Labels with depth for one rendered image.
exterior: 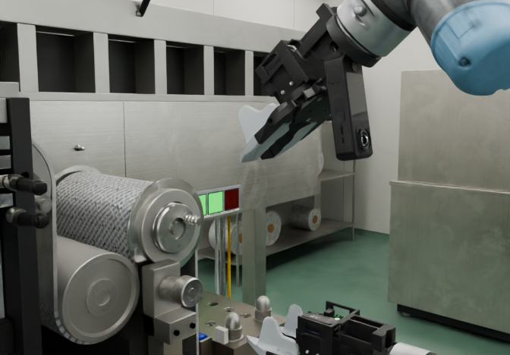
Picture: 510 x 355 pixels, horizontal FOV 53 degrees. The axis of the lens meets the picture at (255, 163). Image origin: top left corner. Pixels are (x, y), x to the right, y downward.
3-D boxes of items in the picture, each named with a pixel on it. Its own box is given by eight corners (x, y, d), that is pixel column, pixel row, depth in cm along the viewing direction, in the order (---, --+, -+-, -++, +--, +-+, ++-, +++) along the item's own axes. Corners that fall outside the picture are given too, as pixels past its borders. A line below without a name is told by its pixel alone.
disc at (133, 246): (127, 285, 73) (127, 182, 71) (126, 284, 73) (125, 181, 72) (203, 264, 84) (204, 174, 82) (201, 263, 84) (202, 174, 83)
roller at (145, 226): (142, 273, 73) (141, 193, 72) (50, 242, 90) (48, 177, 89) (200, 257, 82) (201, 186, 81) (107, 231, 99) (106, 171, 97)
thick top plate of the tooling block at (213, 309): (234, 383, 86) (234, 348, 85) (99, 318, 112) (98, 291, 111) (291, 348, 98) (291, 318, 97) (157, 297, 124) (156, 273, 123)
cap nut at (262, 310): (264, 325, 95) (264, 301, 94) (249, 318, 97) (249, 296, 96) (276, 318, 97) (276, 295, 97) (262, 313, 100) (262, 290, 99)
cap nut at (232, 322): (233, 344, 87) (233, 318, 86) (218, 337, 89) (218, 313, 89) (247, 337, 90) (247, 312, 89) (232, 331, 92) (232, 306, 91)
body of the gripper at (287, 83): (288, 76, 68) (351, 7, 61) (322, 127, 65) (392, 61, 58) (250, 73, 62) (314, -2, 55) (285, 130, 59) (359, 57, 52)
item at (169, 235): (149, 227, 72) (182, 193, 77) (140, 225, 74) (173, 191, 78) (172, 264, 76) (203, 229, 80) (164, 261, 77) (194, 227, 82)
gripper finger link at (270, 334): (247, 305, 74) (305, 319, 69) (247, 344, 75) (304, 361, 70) (235, 312, 72) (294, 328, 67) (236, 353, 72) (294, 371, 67)
